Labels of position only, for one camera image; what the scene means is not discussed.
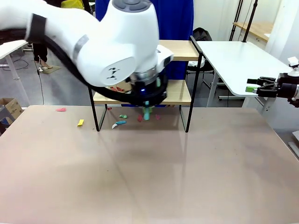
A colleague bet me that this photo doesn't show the yellow jacket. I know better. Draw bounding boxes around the yellow jacket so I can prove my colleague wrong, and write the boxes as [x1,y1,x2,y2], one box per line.
[61,0,85,10]

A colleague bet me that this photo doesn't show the white plastic bag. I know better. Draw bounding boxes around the white plastic bag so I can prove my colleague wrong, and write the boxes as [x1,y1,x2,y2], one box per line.
[189,56,206,70]

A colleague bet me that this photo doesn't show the bystander in dark clothes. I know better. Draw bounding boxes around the bystander in dark clothes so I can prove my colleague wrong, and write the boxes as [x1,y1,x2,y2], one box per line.
[32,42,53,70]

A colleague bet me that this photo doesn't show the flat cardboard sheet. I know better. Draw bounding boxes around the flat cardboard sheet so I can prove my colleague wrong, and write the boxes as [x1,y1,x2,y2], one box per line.
[41,65,62,75]

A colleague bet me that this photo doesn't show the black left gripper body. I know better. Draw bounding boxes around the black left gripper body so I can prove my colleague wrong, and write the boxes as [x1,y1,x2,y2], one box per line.
[127,72,169,108]

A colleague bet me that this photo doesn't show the black stand pole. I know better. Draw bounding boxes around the black stand pole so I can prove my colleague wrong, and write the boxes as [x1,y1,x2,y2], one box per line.
[242,0,259,43]

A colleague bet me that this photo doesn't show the two-tier wood and black shelf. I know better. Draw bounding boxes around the two-tier wood and black shelf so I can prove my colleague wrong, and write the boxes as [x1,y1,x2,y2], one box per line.
[88,35,204,133]

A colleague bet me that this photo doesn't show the thin black hanging cable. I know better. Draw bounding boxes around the thin black hanging cable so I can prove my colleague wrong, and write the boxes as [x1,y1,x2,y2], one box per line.
[35,56,45,105]

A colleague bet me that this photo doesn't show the large white table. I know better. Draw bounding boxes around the large white table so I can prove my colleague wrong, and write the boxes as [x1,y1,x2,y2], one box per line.
[195,41,299,161]

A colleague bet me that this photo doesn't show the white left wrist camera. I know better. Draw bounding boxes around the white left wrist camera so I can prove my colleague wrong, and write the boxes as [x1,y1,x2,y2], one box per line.
[156,45,175,70]

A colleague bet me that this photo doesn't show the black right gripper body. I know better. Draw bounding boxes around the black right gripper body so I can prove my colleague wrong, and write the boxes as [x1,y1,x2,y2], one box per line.
[277,72,297,98]

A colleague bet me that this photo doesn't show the black office chair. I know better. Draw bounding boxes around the black office chair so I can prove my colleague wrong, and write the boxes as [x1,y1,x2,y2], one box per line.
[186,27,232,101]

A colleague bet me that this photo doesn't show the small white desk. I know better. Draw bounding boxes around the small white desk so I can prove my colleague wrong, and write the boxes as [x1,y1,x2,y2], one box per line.
[0,39,29,81]

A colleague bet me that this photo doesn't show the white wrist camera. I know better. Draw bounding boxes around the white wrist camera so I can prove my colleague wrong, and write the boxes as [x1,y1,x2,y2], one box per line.
[287,56,299,77]
[156,45,175,70]

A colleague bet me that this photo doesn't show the person in blue hoodie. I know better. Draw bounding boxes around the person in blue hoodie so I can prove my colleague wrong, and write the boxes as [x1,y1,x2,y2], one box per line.
[94,0,194,81]

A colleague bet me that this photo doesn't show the teal chenille duster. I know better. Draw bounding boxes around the teal chenille duster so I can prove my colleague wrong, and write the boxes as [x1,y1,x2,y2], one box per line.
[142,100,152,121]

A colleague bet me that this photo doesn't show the black tripod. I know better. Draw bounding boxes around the black tripod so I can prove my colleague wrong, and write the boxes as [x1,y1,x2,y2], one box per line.
[228,0,245,42]

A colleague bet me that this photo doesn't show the light wooden table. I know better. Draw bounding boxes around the light wooden table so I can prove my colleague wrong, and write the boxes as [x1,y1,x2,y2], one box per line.
[233,21,274,44]

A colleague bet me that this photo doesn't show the cardboard box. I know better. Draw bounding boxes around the cardboard box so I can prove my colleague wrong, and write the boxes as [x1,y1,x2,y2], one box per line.
[0,98,23,124]

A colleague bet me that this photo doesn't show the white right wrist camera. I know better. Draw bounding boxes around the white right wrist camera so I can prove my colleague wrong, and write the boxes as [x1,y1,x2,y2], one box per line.
[287,56,299,77]

